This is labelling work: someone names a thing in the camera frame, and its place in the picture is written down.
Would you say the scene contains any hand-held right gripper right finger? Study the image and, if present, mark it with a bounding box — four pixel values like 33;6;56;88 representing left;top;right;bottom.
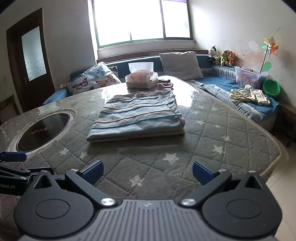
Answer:
180;161;267;207

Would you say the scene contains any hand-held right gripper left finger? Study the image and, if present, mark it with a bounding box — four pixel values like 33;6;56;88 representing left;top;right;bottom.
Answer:
29;160;117;207

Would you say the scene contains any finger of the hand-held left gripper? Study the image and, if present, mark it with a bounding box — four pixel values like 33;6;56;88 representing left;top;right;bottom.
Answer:
0;151;27;163
0;165;55;181

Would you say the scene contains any striped blue grey cloth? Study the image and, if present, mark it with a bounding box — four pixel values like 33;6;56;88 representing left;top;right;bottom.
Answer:
86;89;186;143

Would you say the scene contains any pile of light clothes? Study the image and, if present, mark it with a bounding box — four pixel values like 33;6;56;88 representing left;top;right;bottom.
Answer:
230;84;271;106

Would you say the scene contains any round black cooktop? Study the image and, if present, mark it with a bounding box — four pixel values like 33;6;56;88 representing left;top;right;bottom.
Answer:
6;109;78;155

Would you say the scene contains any grey quilted star table cover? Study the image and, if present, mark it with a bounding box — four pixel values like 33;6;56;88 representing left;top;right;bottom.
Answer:
0;76;290;241

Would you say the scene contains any butterfly print pillow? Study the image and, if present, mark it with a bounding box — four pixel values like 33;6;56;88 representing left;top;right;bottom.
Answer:
66;62;122;96

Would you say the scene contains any blue sofa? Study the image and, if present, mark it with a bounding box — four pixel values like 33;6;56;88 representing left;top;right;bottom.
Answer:
43;54;281;124

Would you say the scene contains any pink cloth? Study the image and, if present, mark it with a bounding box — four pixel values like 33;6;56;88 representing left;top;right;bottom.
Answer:
158;80;174;89

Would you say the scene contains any frosted glass wooden door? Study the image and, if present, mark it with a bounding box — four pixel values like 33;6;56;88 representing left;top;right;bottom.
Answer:
6;7;56;112

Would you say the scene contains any tissue box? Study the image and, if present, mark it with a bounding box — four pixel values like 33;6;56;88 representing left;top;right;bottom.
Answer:
125;62;159;89

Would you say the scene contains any clear plastic storage box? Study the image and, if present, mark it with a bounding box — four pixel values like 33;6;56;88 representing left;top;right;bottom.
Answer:
234;66;268;88

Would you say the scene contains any grey pillow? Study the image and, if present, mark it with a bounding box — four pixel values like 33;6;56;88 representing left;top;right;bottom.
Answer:
159;51;204;81

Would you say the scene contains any green bowl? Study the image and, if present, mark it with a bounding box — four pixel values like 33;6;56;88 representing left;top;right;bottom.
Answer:
262;78;281;96

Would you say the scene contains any orange fox plush toy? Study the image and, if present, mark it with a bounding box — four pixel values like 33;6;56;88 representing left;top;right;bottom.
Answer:
228;51;238;68

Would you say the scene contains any brown bear plush toy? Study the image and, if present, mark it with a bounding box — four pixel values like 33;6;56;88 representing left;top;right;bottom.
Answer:
218;49;232;67

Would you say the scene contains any husky plush toy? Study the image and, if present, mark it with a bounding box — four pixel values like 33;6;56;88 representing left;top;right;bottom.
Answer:
208;45;220;65

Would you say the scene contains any colourful pinwheel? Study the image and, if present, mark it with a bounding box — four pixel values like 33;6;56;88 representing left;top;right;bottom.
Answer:
259;36;280;75

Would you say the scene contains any window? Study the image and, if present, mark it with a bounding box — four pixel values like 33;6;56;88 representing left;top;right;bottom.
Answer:
87;0;197;50

